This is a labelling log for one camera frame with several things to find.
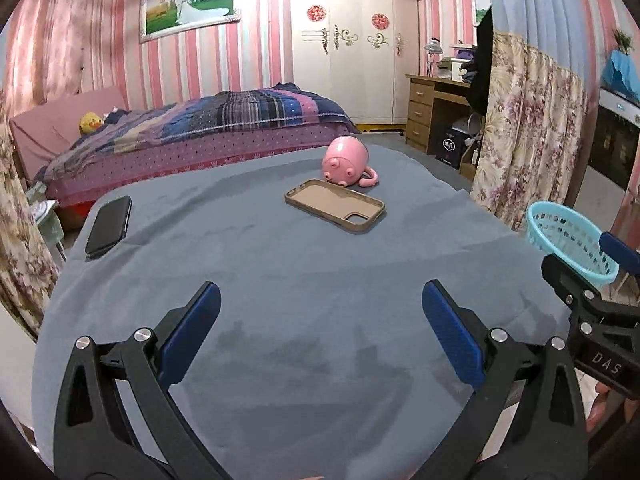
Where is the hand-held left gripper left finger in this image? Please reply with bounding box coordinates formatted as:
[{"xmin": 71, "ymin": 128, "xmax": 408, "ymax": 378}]
[{"xmin": 54, "ymin": 281, "xmax": 222, "ymax": 480}]

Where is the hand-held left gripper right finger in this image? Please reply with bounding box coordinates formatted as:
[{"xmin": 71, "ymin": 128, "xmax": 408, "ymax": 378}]
[{"xmin": 421, "ymin": 280, "xmax": 588, "ymax": 480}]

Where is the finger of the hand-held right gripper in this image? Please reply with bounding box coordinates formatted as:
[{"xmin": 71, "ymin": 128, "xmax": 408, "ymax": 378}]
[
  {"xmin": 541, "ymin": 254, "xmax": 603, "ymax": 311},
  {"xmin": 599, "ymin": 232, "xmax": 640, "ymax": 277}
]

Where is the teal plastic basket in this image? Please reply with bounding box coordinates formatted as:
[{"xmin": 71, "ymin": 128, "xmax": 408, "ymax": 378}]
[{"xmin": 526, "ymin": 201, "xmax": 621, "ymax": 289}]

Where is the person's right hand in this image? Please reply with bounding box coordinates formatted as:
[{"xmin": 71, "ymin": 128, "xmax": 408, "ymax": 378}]
[{"xmin": 586, "ymin": 384, "xmax": 610, "ymax": 433}]

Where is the black glass cabinet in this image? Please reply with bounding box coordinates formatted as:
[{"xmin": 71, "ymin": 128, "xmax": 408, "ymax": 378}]
[{"xmin": 587, "ymin": 87, "xmax": 640, "ymax": 191}]

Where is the grey-blue tablecloth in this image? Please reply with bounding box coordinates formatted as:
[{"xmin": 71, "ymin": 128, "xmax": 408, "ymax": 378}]
[{"xmin": 31, "ymin": 144, "xmax": 576, "ymax": 480}]

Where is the black smartphone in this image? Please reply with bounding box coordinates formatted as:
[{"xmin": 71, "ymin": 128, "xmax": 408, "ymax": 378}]
[{"xmin": 85, "ymin": 196, "xmax": 132, "ymax": 260}]

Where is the blue floral curtain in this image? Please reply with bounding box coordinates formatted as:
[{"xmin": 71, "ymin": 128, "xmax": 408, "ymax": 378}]
[
  {"xmin": 470, "ymin": 0, "xmax": 606, "ymax": 233},
  {"xmin": 0, "ymin": 90, "xmax": 61, "ymax": 341}
]

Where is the purple dotted bed base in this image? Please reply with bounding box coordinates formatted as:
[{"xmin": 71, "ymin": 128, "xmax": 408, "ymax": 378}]
[{"xmin": 45, "ymin": 127, "xmax": 361, "ymax": 208}]

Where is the black box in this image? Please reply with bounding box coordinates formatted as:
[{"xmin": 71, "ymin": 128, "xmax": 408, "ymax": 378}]
[{"xmin": 434, "ymin": 127, "xmax": 468, "ymax": 170}]

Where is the wooden cutting board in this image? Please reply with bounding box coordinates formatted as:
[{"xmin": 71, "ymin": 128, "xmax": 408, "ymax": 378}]
[{"xmin": 285, "ymin": 178, "xmax": 387, "ymax": 235}]

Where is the white plastic stool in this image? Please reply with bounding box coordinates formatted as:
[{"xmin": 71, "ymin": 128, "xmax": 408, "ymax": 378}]
[{"xmin": 30, "ymin": 200, "xmax": 66, "ymax": 261}]

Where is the blue cloth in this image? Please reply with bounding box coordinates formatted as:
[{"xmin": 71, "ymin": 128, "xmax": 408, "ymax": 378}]
[{"xmin": 600, "ymin": 52, "xmax": 640, "ymax": 106}]

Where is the pink pig cup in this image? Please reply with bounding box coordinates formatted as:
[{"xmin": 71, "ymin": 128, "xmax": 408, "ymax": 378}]
[{"xmin": 321, "ymin": 136, "xmax": 379, "ymax": 189}]

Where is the bed with striped blanket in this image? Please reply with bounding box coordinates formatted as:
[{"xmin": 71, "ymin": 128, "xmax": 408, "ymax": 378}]
[{"xmin": 42, "ymin": 84, "xmax": 358, "ymax": 181}]

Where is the wooden desk with drawers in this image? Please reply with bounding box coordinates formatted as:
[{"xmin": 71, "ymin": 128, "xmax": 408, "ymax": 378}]
[{"xmin": 405, "ymin": 74, "xmax": 473, "ymax": 156}]

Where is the yellow duck plush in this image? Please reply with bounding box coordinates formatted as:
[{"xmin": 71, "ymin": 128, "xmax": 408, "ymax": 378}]
[{"xmin": 79, "ymin": 112, "xmax": 105, "ymax": 136}]

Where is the black hanging garment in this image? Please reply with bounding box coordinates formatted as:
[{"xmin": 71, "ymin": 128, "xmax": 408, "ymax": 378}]
[{"xmin": 470, "ymin": 7, "xmax": 496, "ymax": 116}]

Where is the white printer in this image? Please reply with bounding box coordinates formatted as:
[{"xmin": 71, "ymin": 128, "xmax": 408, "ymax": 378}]
[{"xmin": 437, "ymin": 45, "xmax": 476, "ymax": 81}]

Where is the pink headboard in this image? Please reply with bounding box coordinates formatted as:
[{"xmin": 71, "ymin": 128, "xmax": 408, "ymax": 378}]
[{"xmin": 9, "ymin": 85, "xmax": 128, "ymax": 186}]

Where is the desk lamp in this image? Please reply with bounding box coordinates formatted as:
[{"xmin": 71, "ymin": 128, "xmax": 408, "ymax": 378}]
[{"xmin": 424, "ymin": 37, "xmax": 443, "ymax": 78}]

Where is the white wardrobe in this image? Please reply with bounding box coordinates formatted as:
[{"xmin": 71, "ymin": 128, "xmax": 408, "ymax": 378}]
[{"xmin": 291, "ymin": 0, "xmax": 421, "ymax": 126}]

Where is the pink curtain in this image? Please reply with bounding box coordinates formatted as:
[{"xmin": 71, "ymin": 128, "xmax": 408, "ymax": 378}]
[{"xmin": 2, "ymin": 0, "xmax": 116, "ymax": 111}]

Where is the framed wall picture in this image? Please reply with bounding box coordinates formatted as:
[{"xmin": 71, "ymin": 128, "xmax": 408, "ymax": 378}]
[{"xmin": 139, "ymin": 0, "xmax": 241, "ymax": 43}]

